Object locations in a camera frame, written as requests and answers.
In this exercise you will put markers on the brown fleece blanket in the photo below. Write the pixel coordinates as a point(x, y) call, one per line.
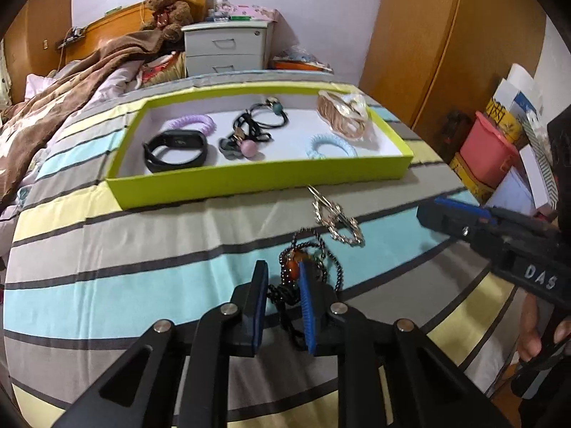
point(67, 93)

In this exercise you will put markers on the brown teddy bear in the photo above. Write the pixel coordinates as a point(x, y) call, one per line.
point(171, 6)

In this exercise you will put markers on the person's right hand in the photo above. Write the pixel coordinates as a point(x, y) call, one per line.
point(531, 330)

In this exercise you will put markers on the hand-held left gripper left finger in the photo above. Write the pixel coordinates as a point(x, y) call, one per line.
point(261, 307)

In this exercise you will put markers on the green-rimmed white box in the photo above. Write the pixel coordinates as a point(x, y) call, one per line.
point(223, 185)

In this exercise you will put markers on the amber hair claw clip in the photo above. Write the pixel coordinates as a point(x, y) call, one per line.
point(343, 113)

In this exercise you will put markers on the pink plastic bucket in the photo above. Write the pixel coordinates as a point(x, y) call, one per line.
point(486, 147)

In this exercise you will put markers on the black smart band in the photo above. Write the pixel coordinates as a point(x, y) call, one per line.
point(176, 137)

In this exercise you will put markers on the power strip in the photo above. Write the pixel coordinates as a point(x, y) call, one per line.
point(71, 36)

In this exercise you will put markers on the yellow patterned tin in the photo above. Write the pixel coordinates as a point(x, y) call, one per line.
point(504, 118)

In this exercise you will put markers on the pile of white cartons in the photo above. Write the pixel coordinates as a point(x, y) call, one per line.
point(526, 174)

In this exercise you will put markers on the cluster of small bottles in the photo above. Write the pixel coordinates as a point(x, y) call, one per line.
point(218, 9)

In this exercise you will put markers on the pink patterned box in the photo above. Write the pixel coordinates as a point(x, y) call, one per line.
point(256, 10)

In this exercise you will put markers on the wooden cabinet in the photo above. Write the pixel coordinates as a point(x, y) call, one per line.
point(40, 31)

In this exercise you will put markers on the dark brown bag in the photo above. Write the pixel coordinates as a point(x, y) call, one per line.
point(457, 129)

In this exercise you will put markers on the clear plastic bag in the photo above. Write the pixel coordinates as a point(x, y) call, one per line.
point(303, 55)

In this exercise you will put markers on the red and white cloth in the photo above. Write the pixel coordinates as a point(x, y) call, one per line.
point(156, 69)

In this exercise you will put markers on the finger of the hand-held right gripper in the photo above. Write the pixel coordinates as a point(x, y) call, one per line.
point(464, 207)
point(455, 227)

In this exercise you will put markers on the wooden headboard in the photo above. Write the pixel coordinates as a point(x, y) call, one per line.
point(120, 18)

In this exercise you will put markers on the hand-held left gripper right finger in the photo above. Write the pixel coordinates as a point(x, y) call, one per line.
point(308, 303)

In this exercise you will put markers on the orange plastic basin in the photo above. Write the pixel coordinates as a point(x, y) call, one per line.
point(294, 66)

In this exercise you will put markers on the wooden wardrobe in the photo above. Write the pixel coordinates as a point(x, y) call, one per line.
point(424, 31)

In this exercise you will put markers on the floral cardboard box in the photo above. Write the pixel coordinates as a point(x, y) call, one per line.
point(470, 178)

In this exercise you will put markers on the white drawer nightstand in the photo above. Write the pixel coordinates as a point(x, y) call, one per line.
point(223, 58)

